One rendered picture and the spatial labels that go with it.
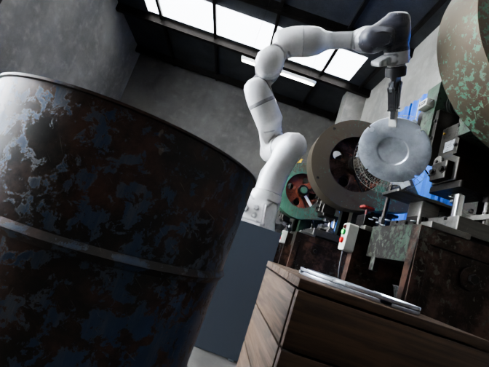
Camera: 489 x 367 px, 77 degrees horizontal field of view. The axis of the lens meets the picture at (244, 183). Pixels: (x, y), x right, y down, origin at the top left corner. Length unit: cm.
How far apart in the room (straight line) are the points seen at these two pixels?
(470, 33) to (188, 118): 763
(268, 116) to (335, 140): 172
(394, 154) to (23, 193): 133
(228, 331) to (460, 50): 120
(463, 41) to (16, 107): 120
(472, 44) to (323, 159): 177
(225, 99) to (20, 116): 828
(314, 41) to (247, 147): 704
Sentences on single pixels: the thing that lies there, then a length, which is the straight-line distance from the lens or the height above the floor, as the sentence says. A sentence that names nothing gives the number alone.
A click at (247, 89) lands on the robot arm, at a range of 123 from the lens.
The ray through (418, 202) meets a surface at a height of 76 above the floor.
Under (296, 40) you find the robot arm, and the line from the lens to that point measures 124.
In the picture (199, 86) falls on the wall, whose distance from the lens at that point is 881.
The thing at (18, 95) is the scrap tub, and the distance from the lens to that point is 44.
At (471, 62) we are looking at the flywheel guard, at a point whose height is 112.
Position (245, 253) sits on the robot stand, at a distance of 111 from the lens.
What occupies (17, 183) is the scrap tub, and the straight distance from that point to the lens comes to 39.
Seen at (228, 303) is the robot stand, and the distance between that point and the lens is 113.
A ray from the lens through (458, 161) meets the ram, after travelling 156.
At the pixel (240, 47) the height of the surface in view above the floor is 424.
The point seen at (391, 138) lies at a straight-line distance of 145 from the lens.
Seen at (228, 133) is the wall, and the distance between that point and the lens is 828.
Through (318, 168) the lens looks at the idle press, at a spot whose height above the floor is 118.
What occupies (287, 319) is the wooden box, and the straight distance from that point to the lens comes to 65.
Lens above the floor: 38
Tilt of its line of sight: 10 degrees up
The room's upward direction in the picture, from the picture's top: 19 degrees clockwise
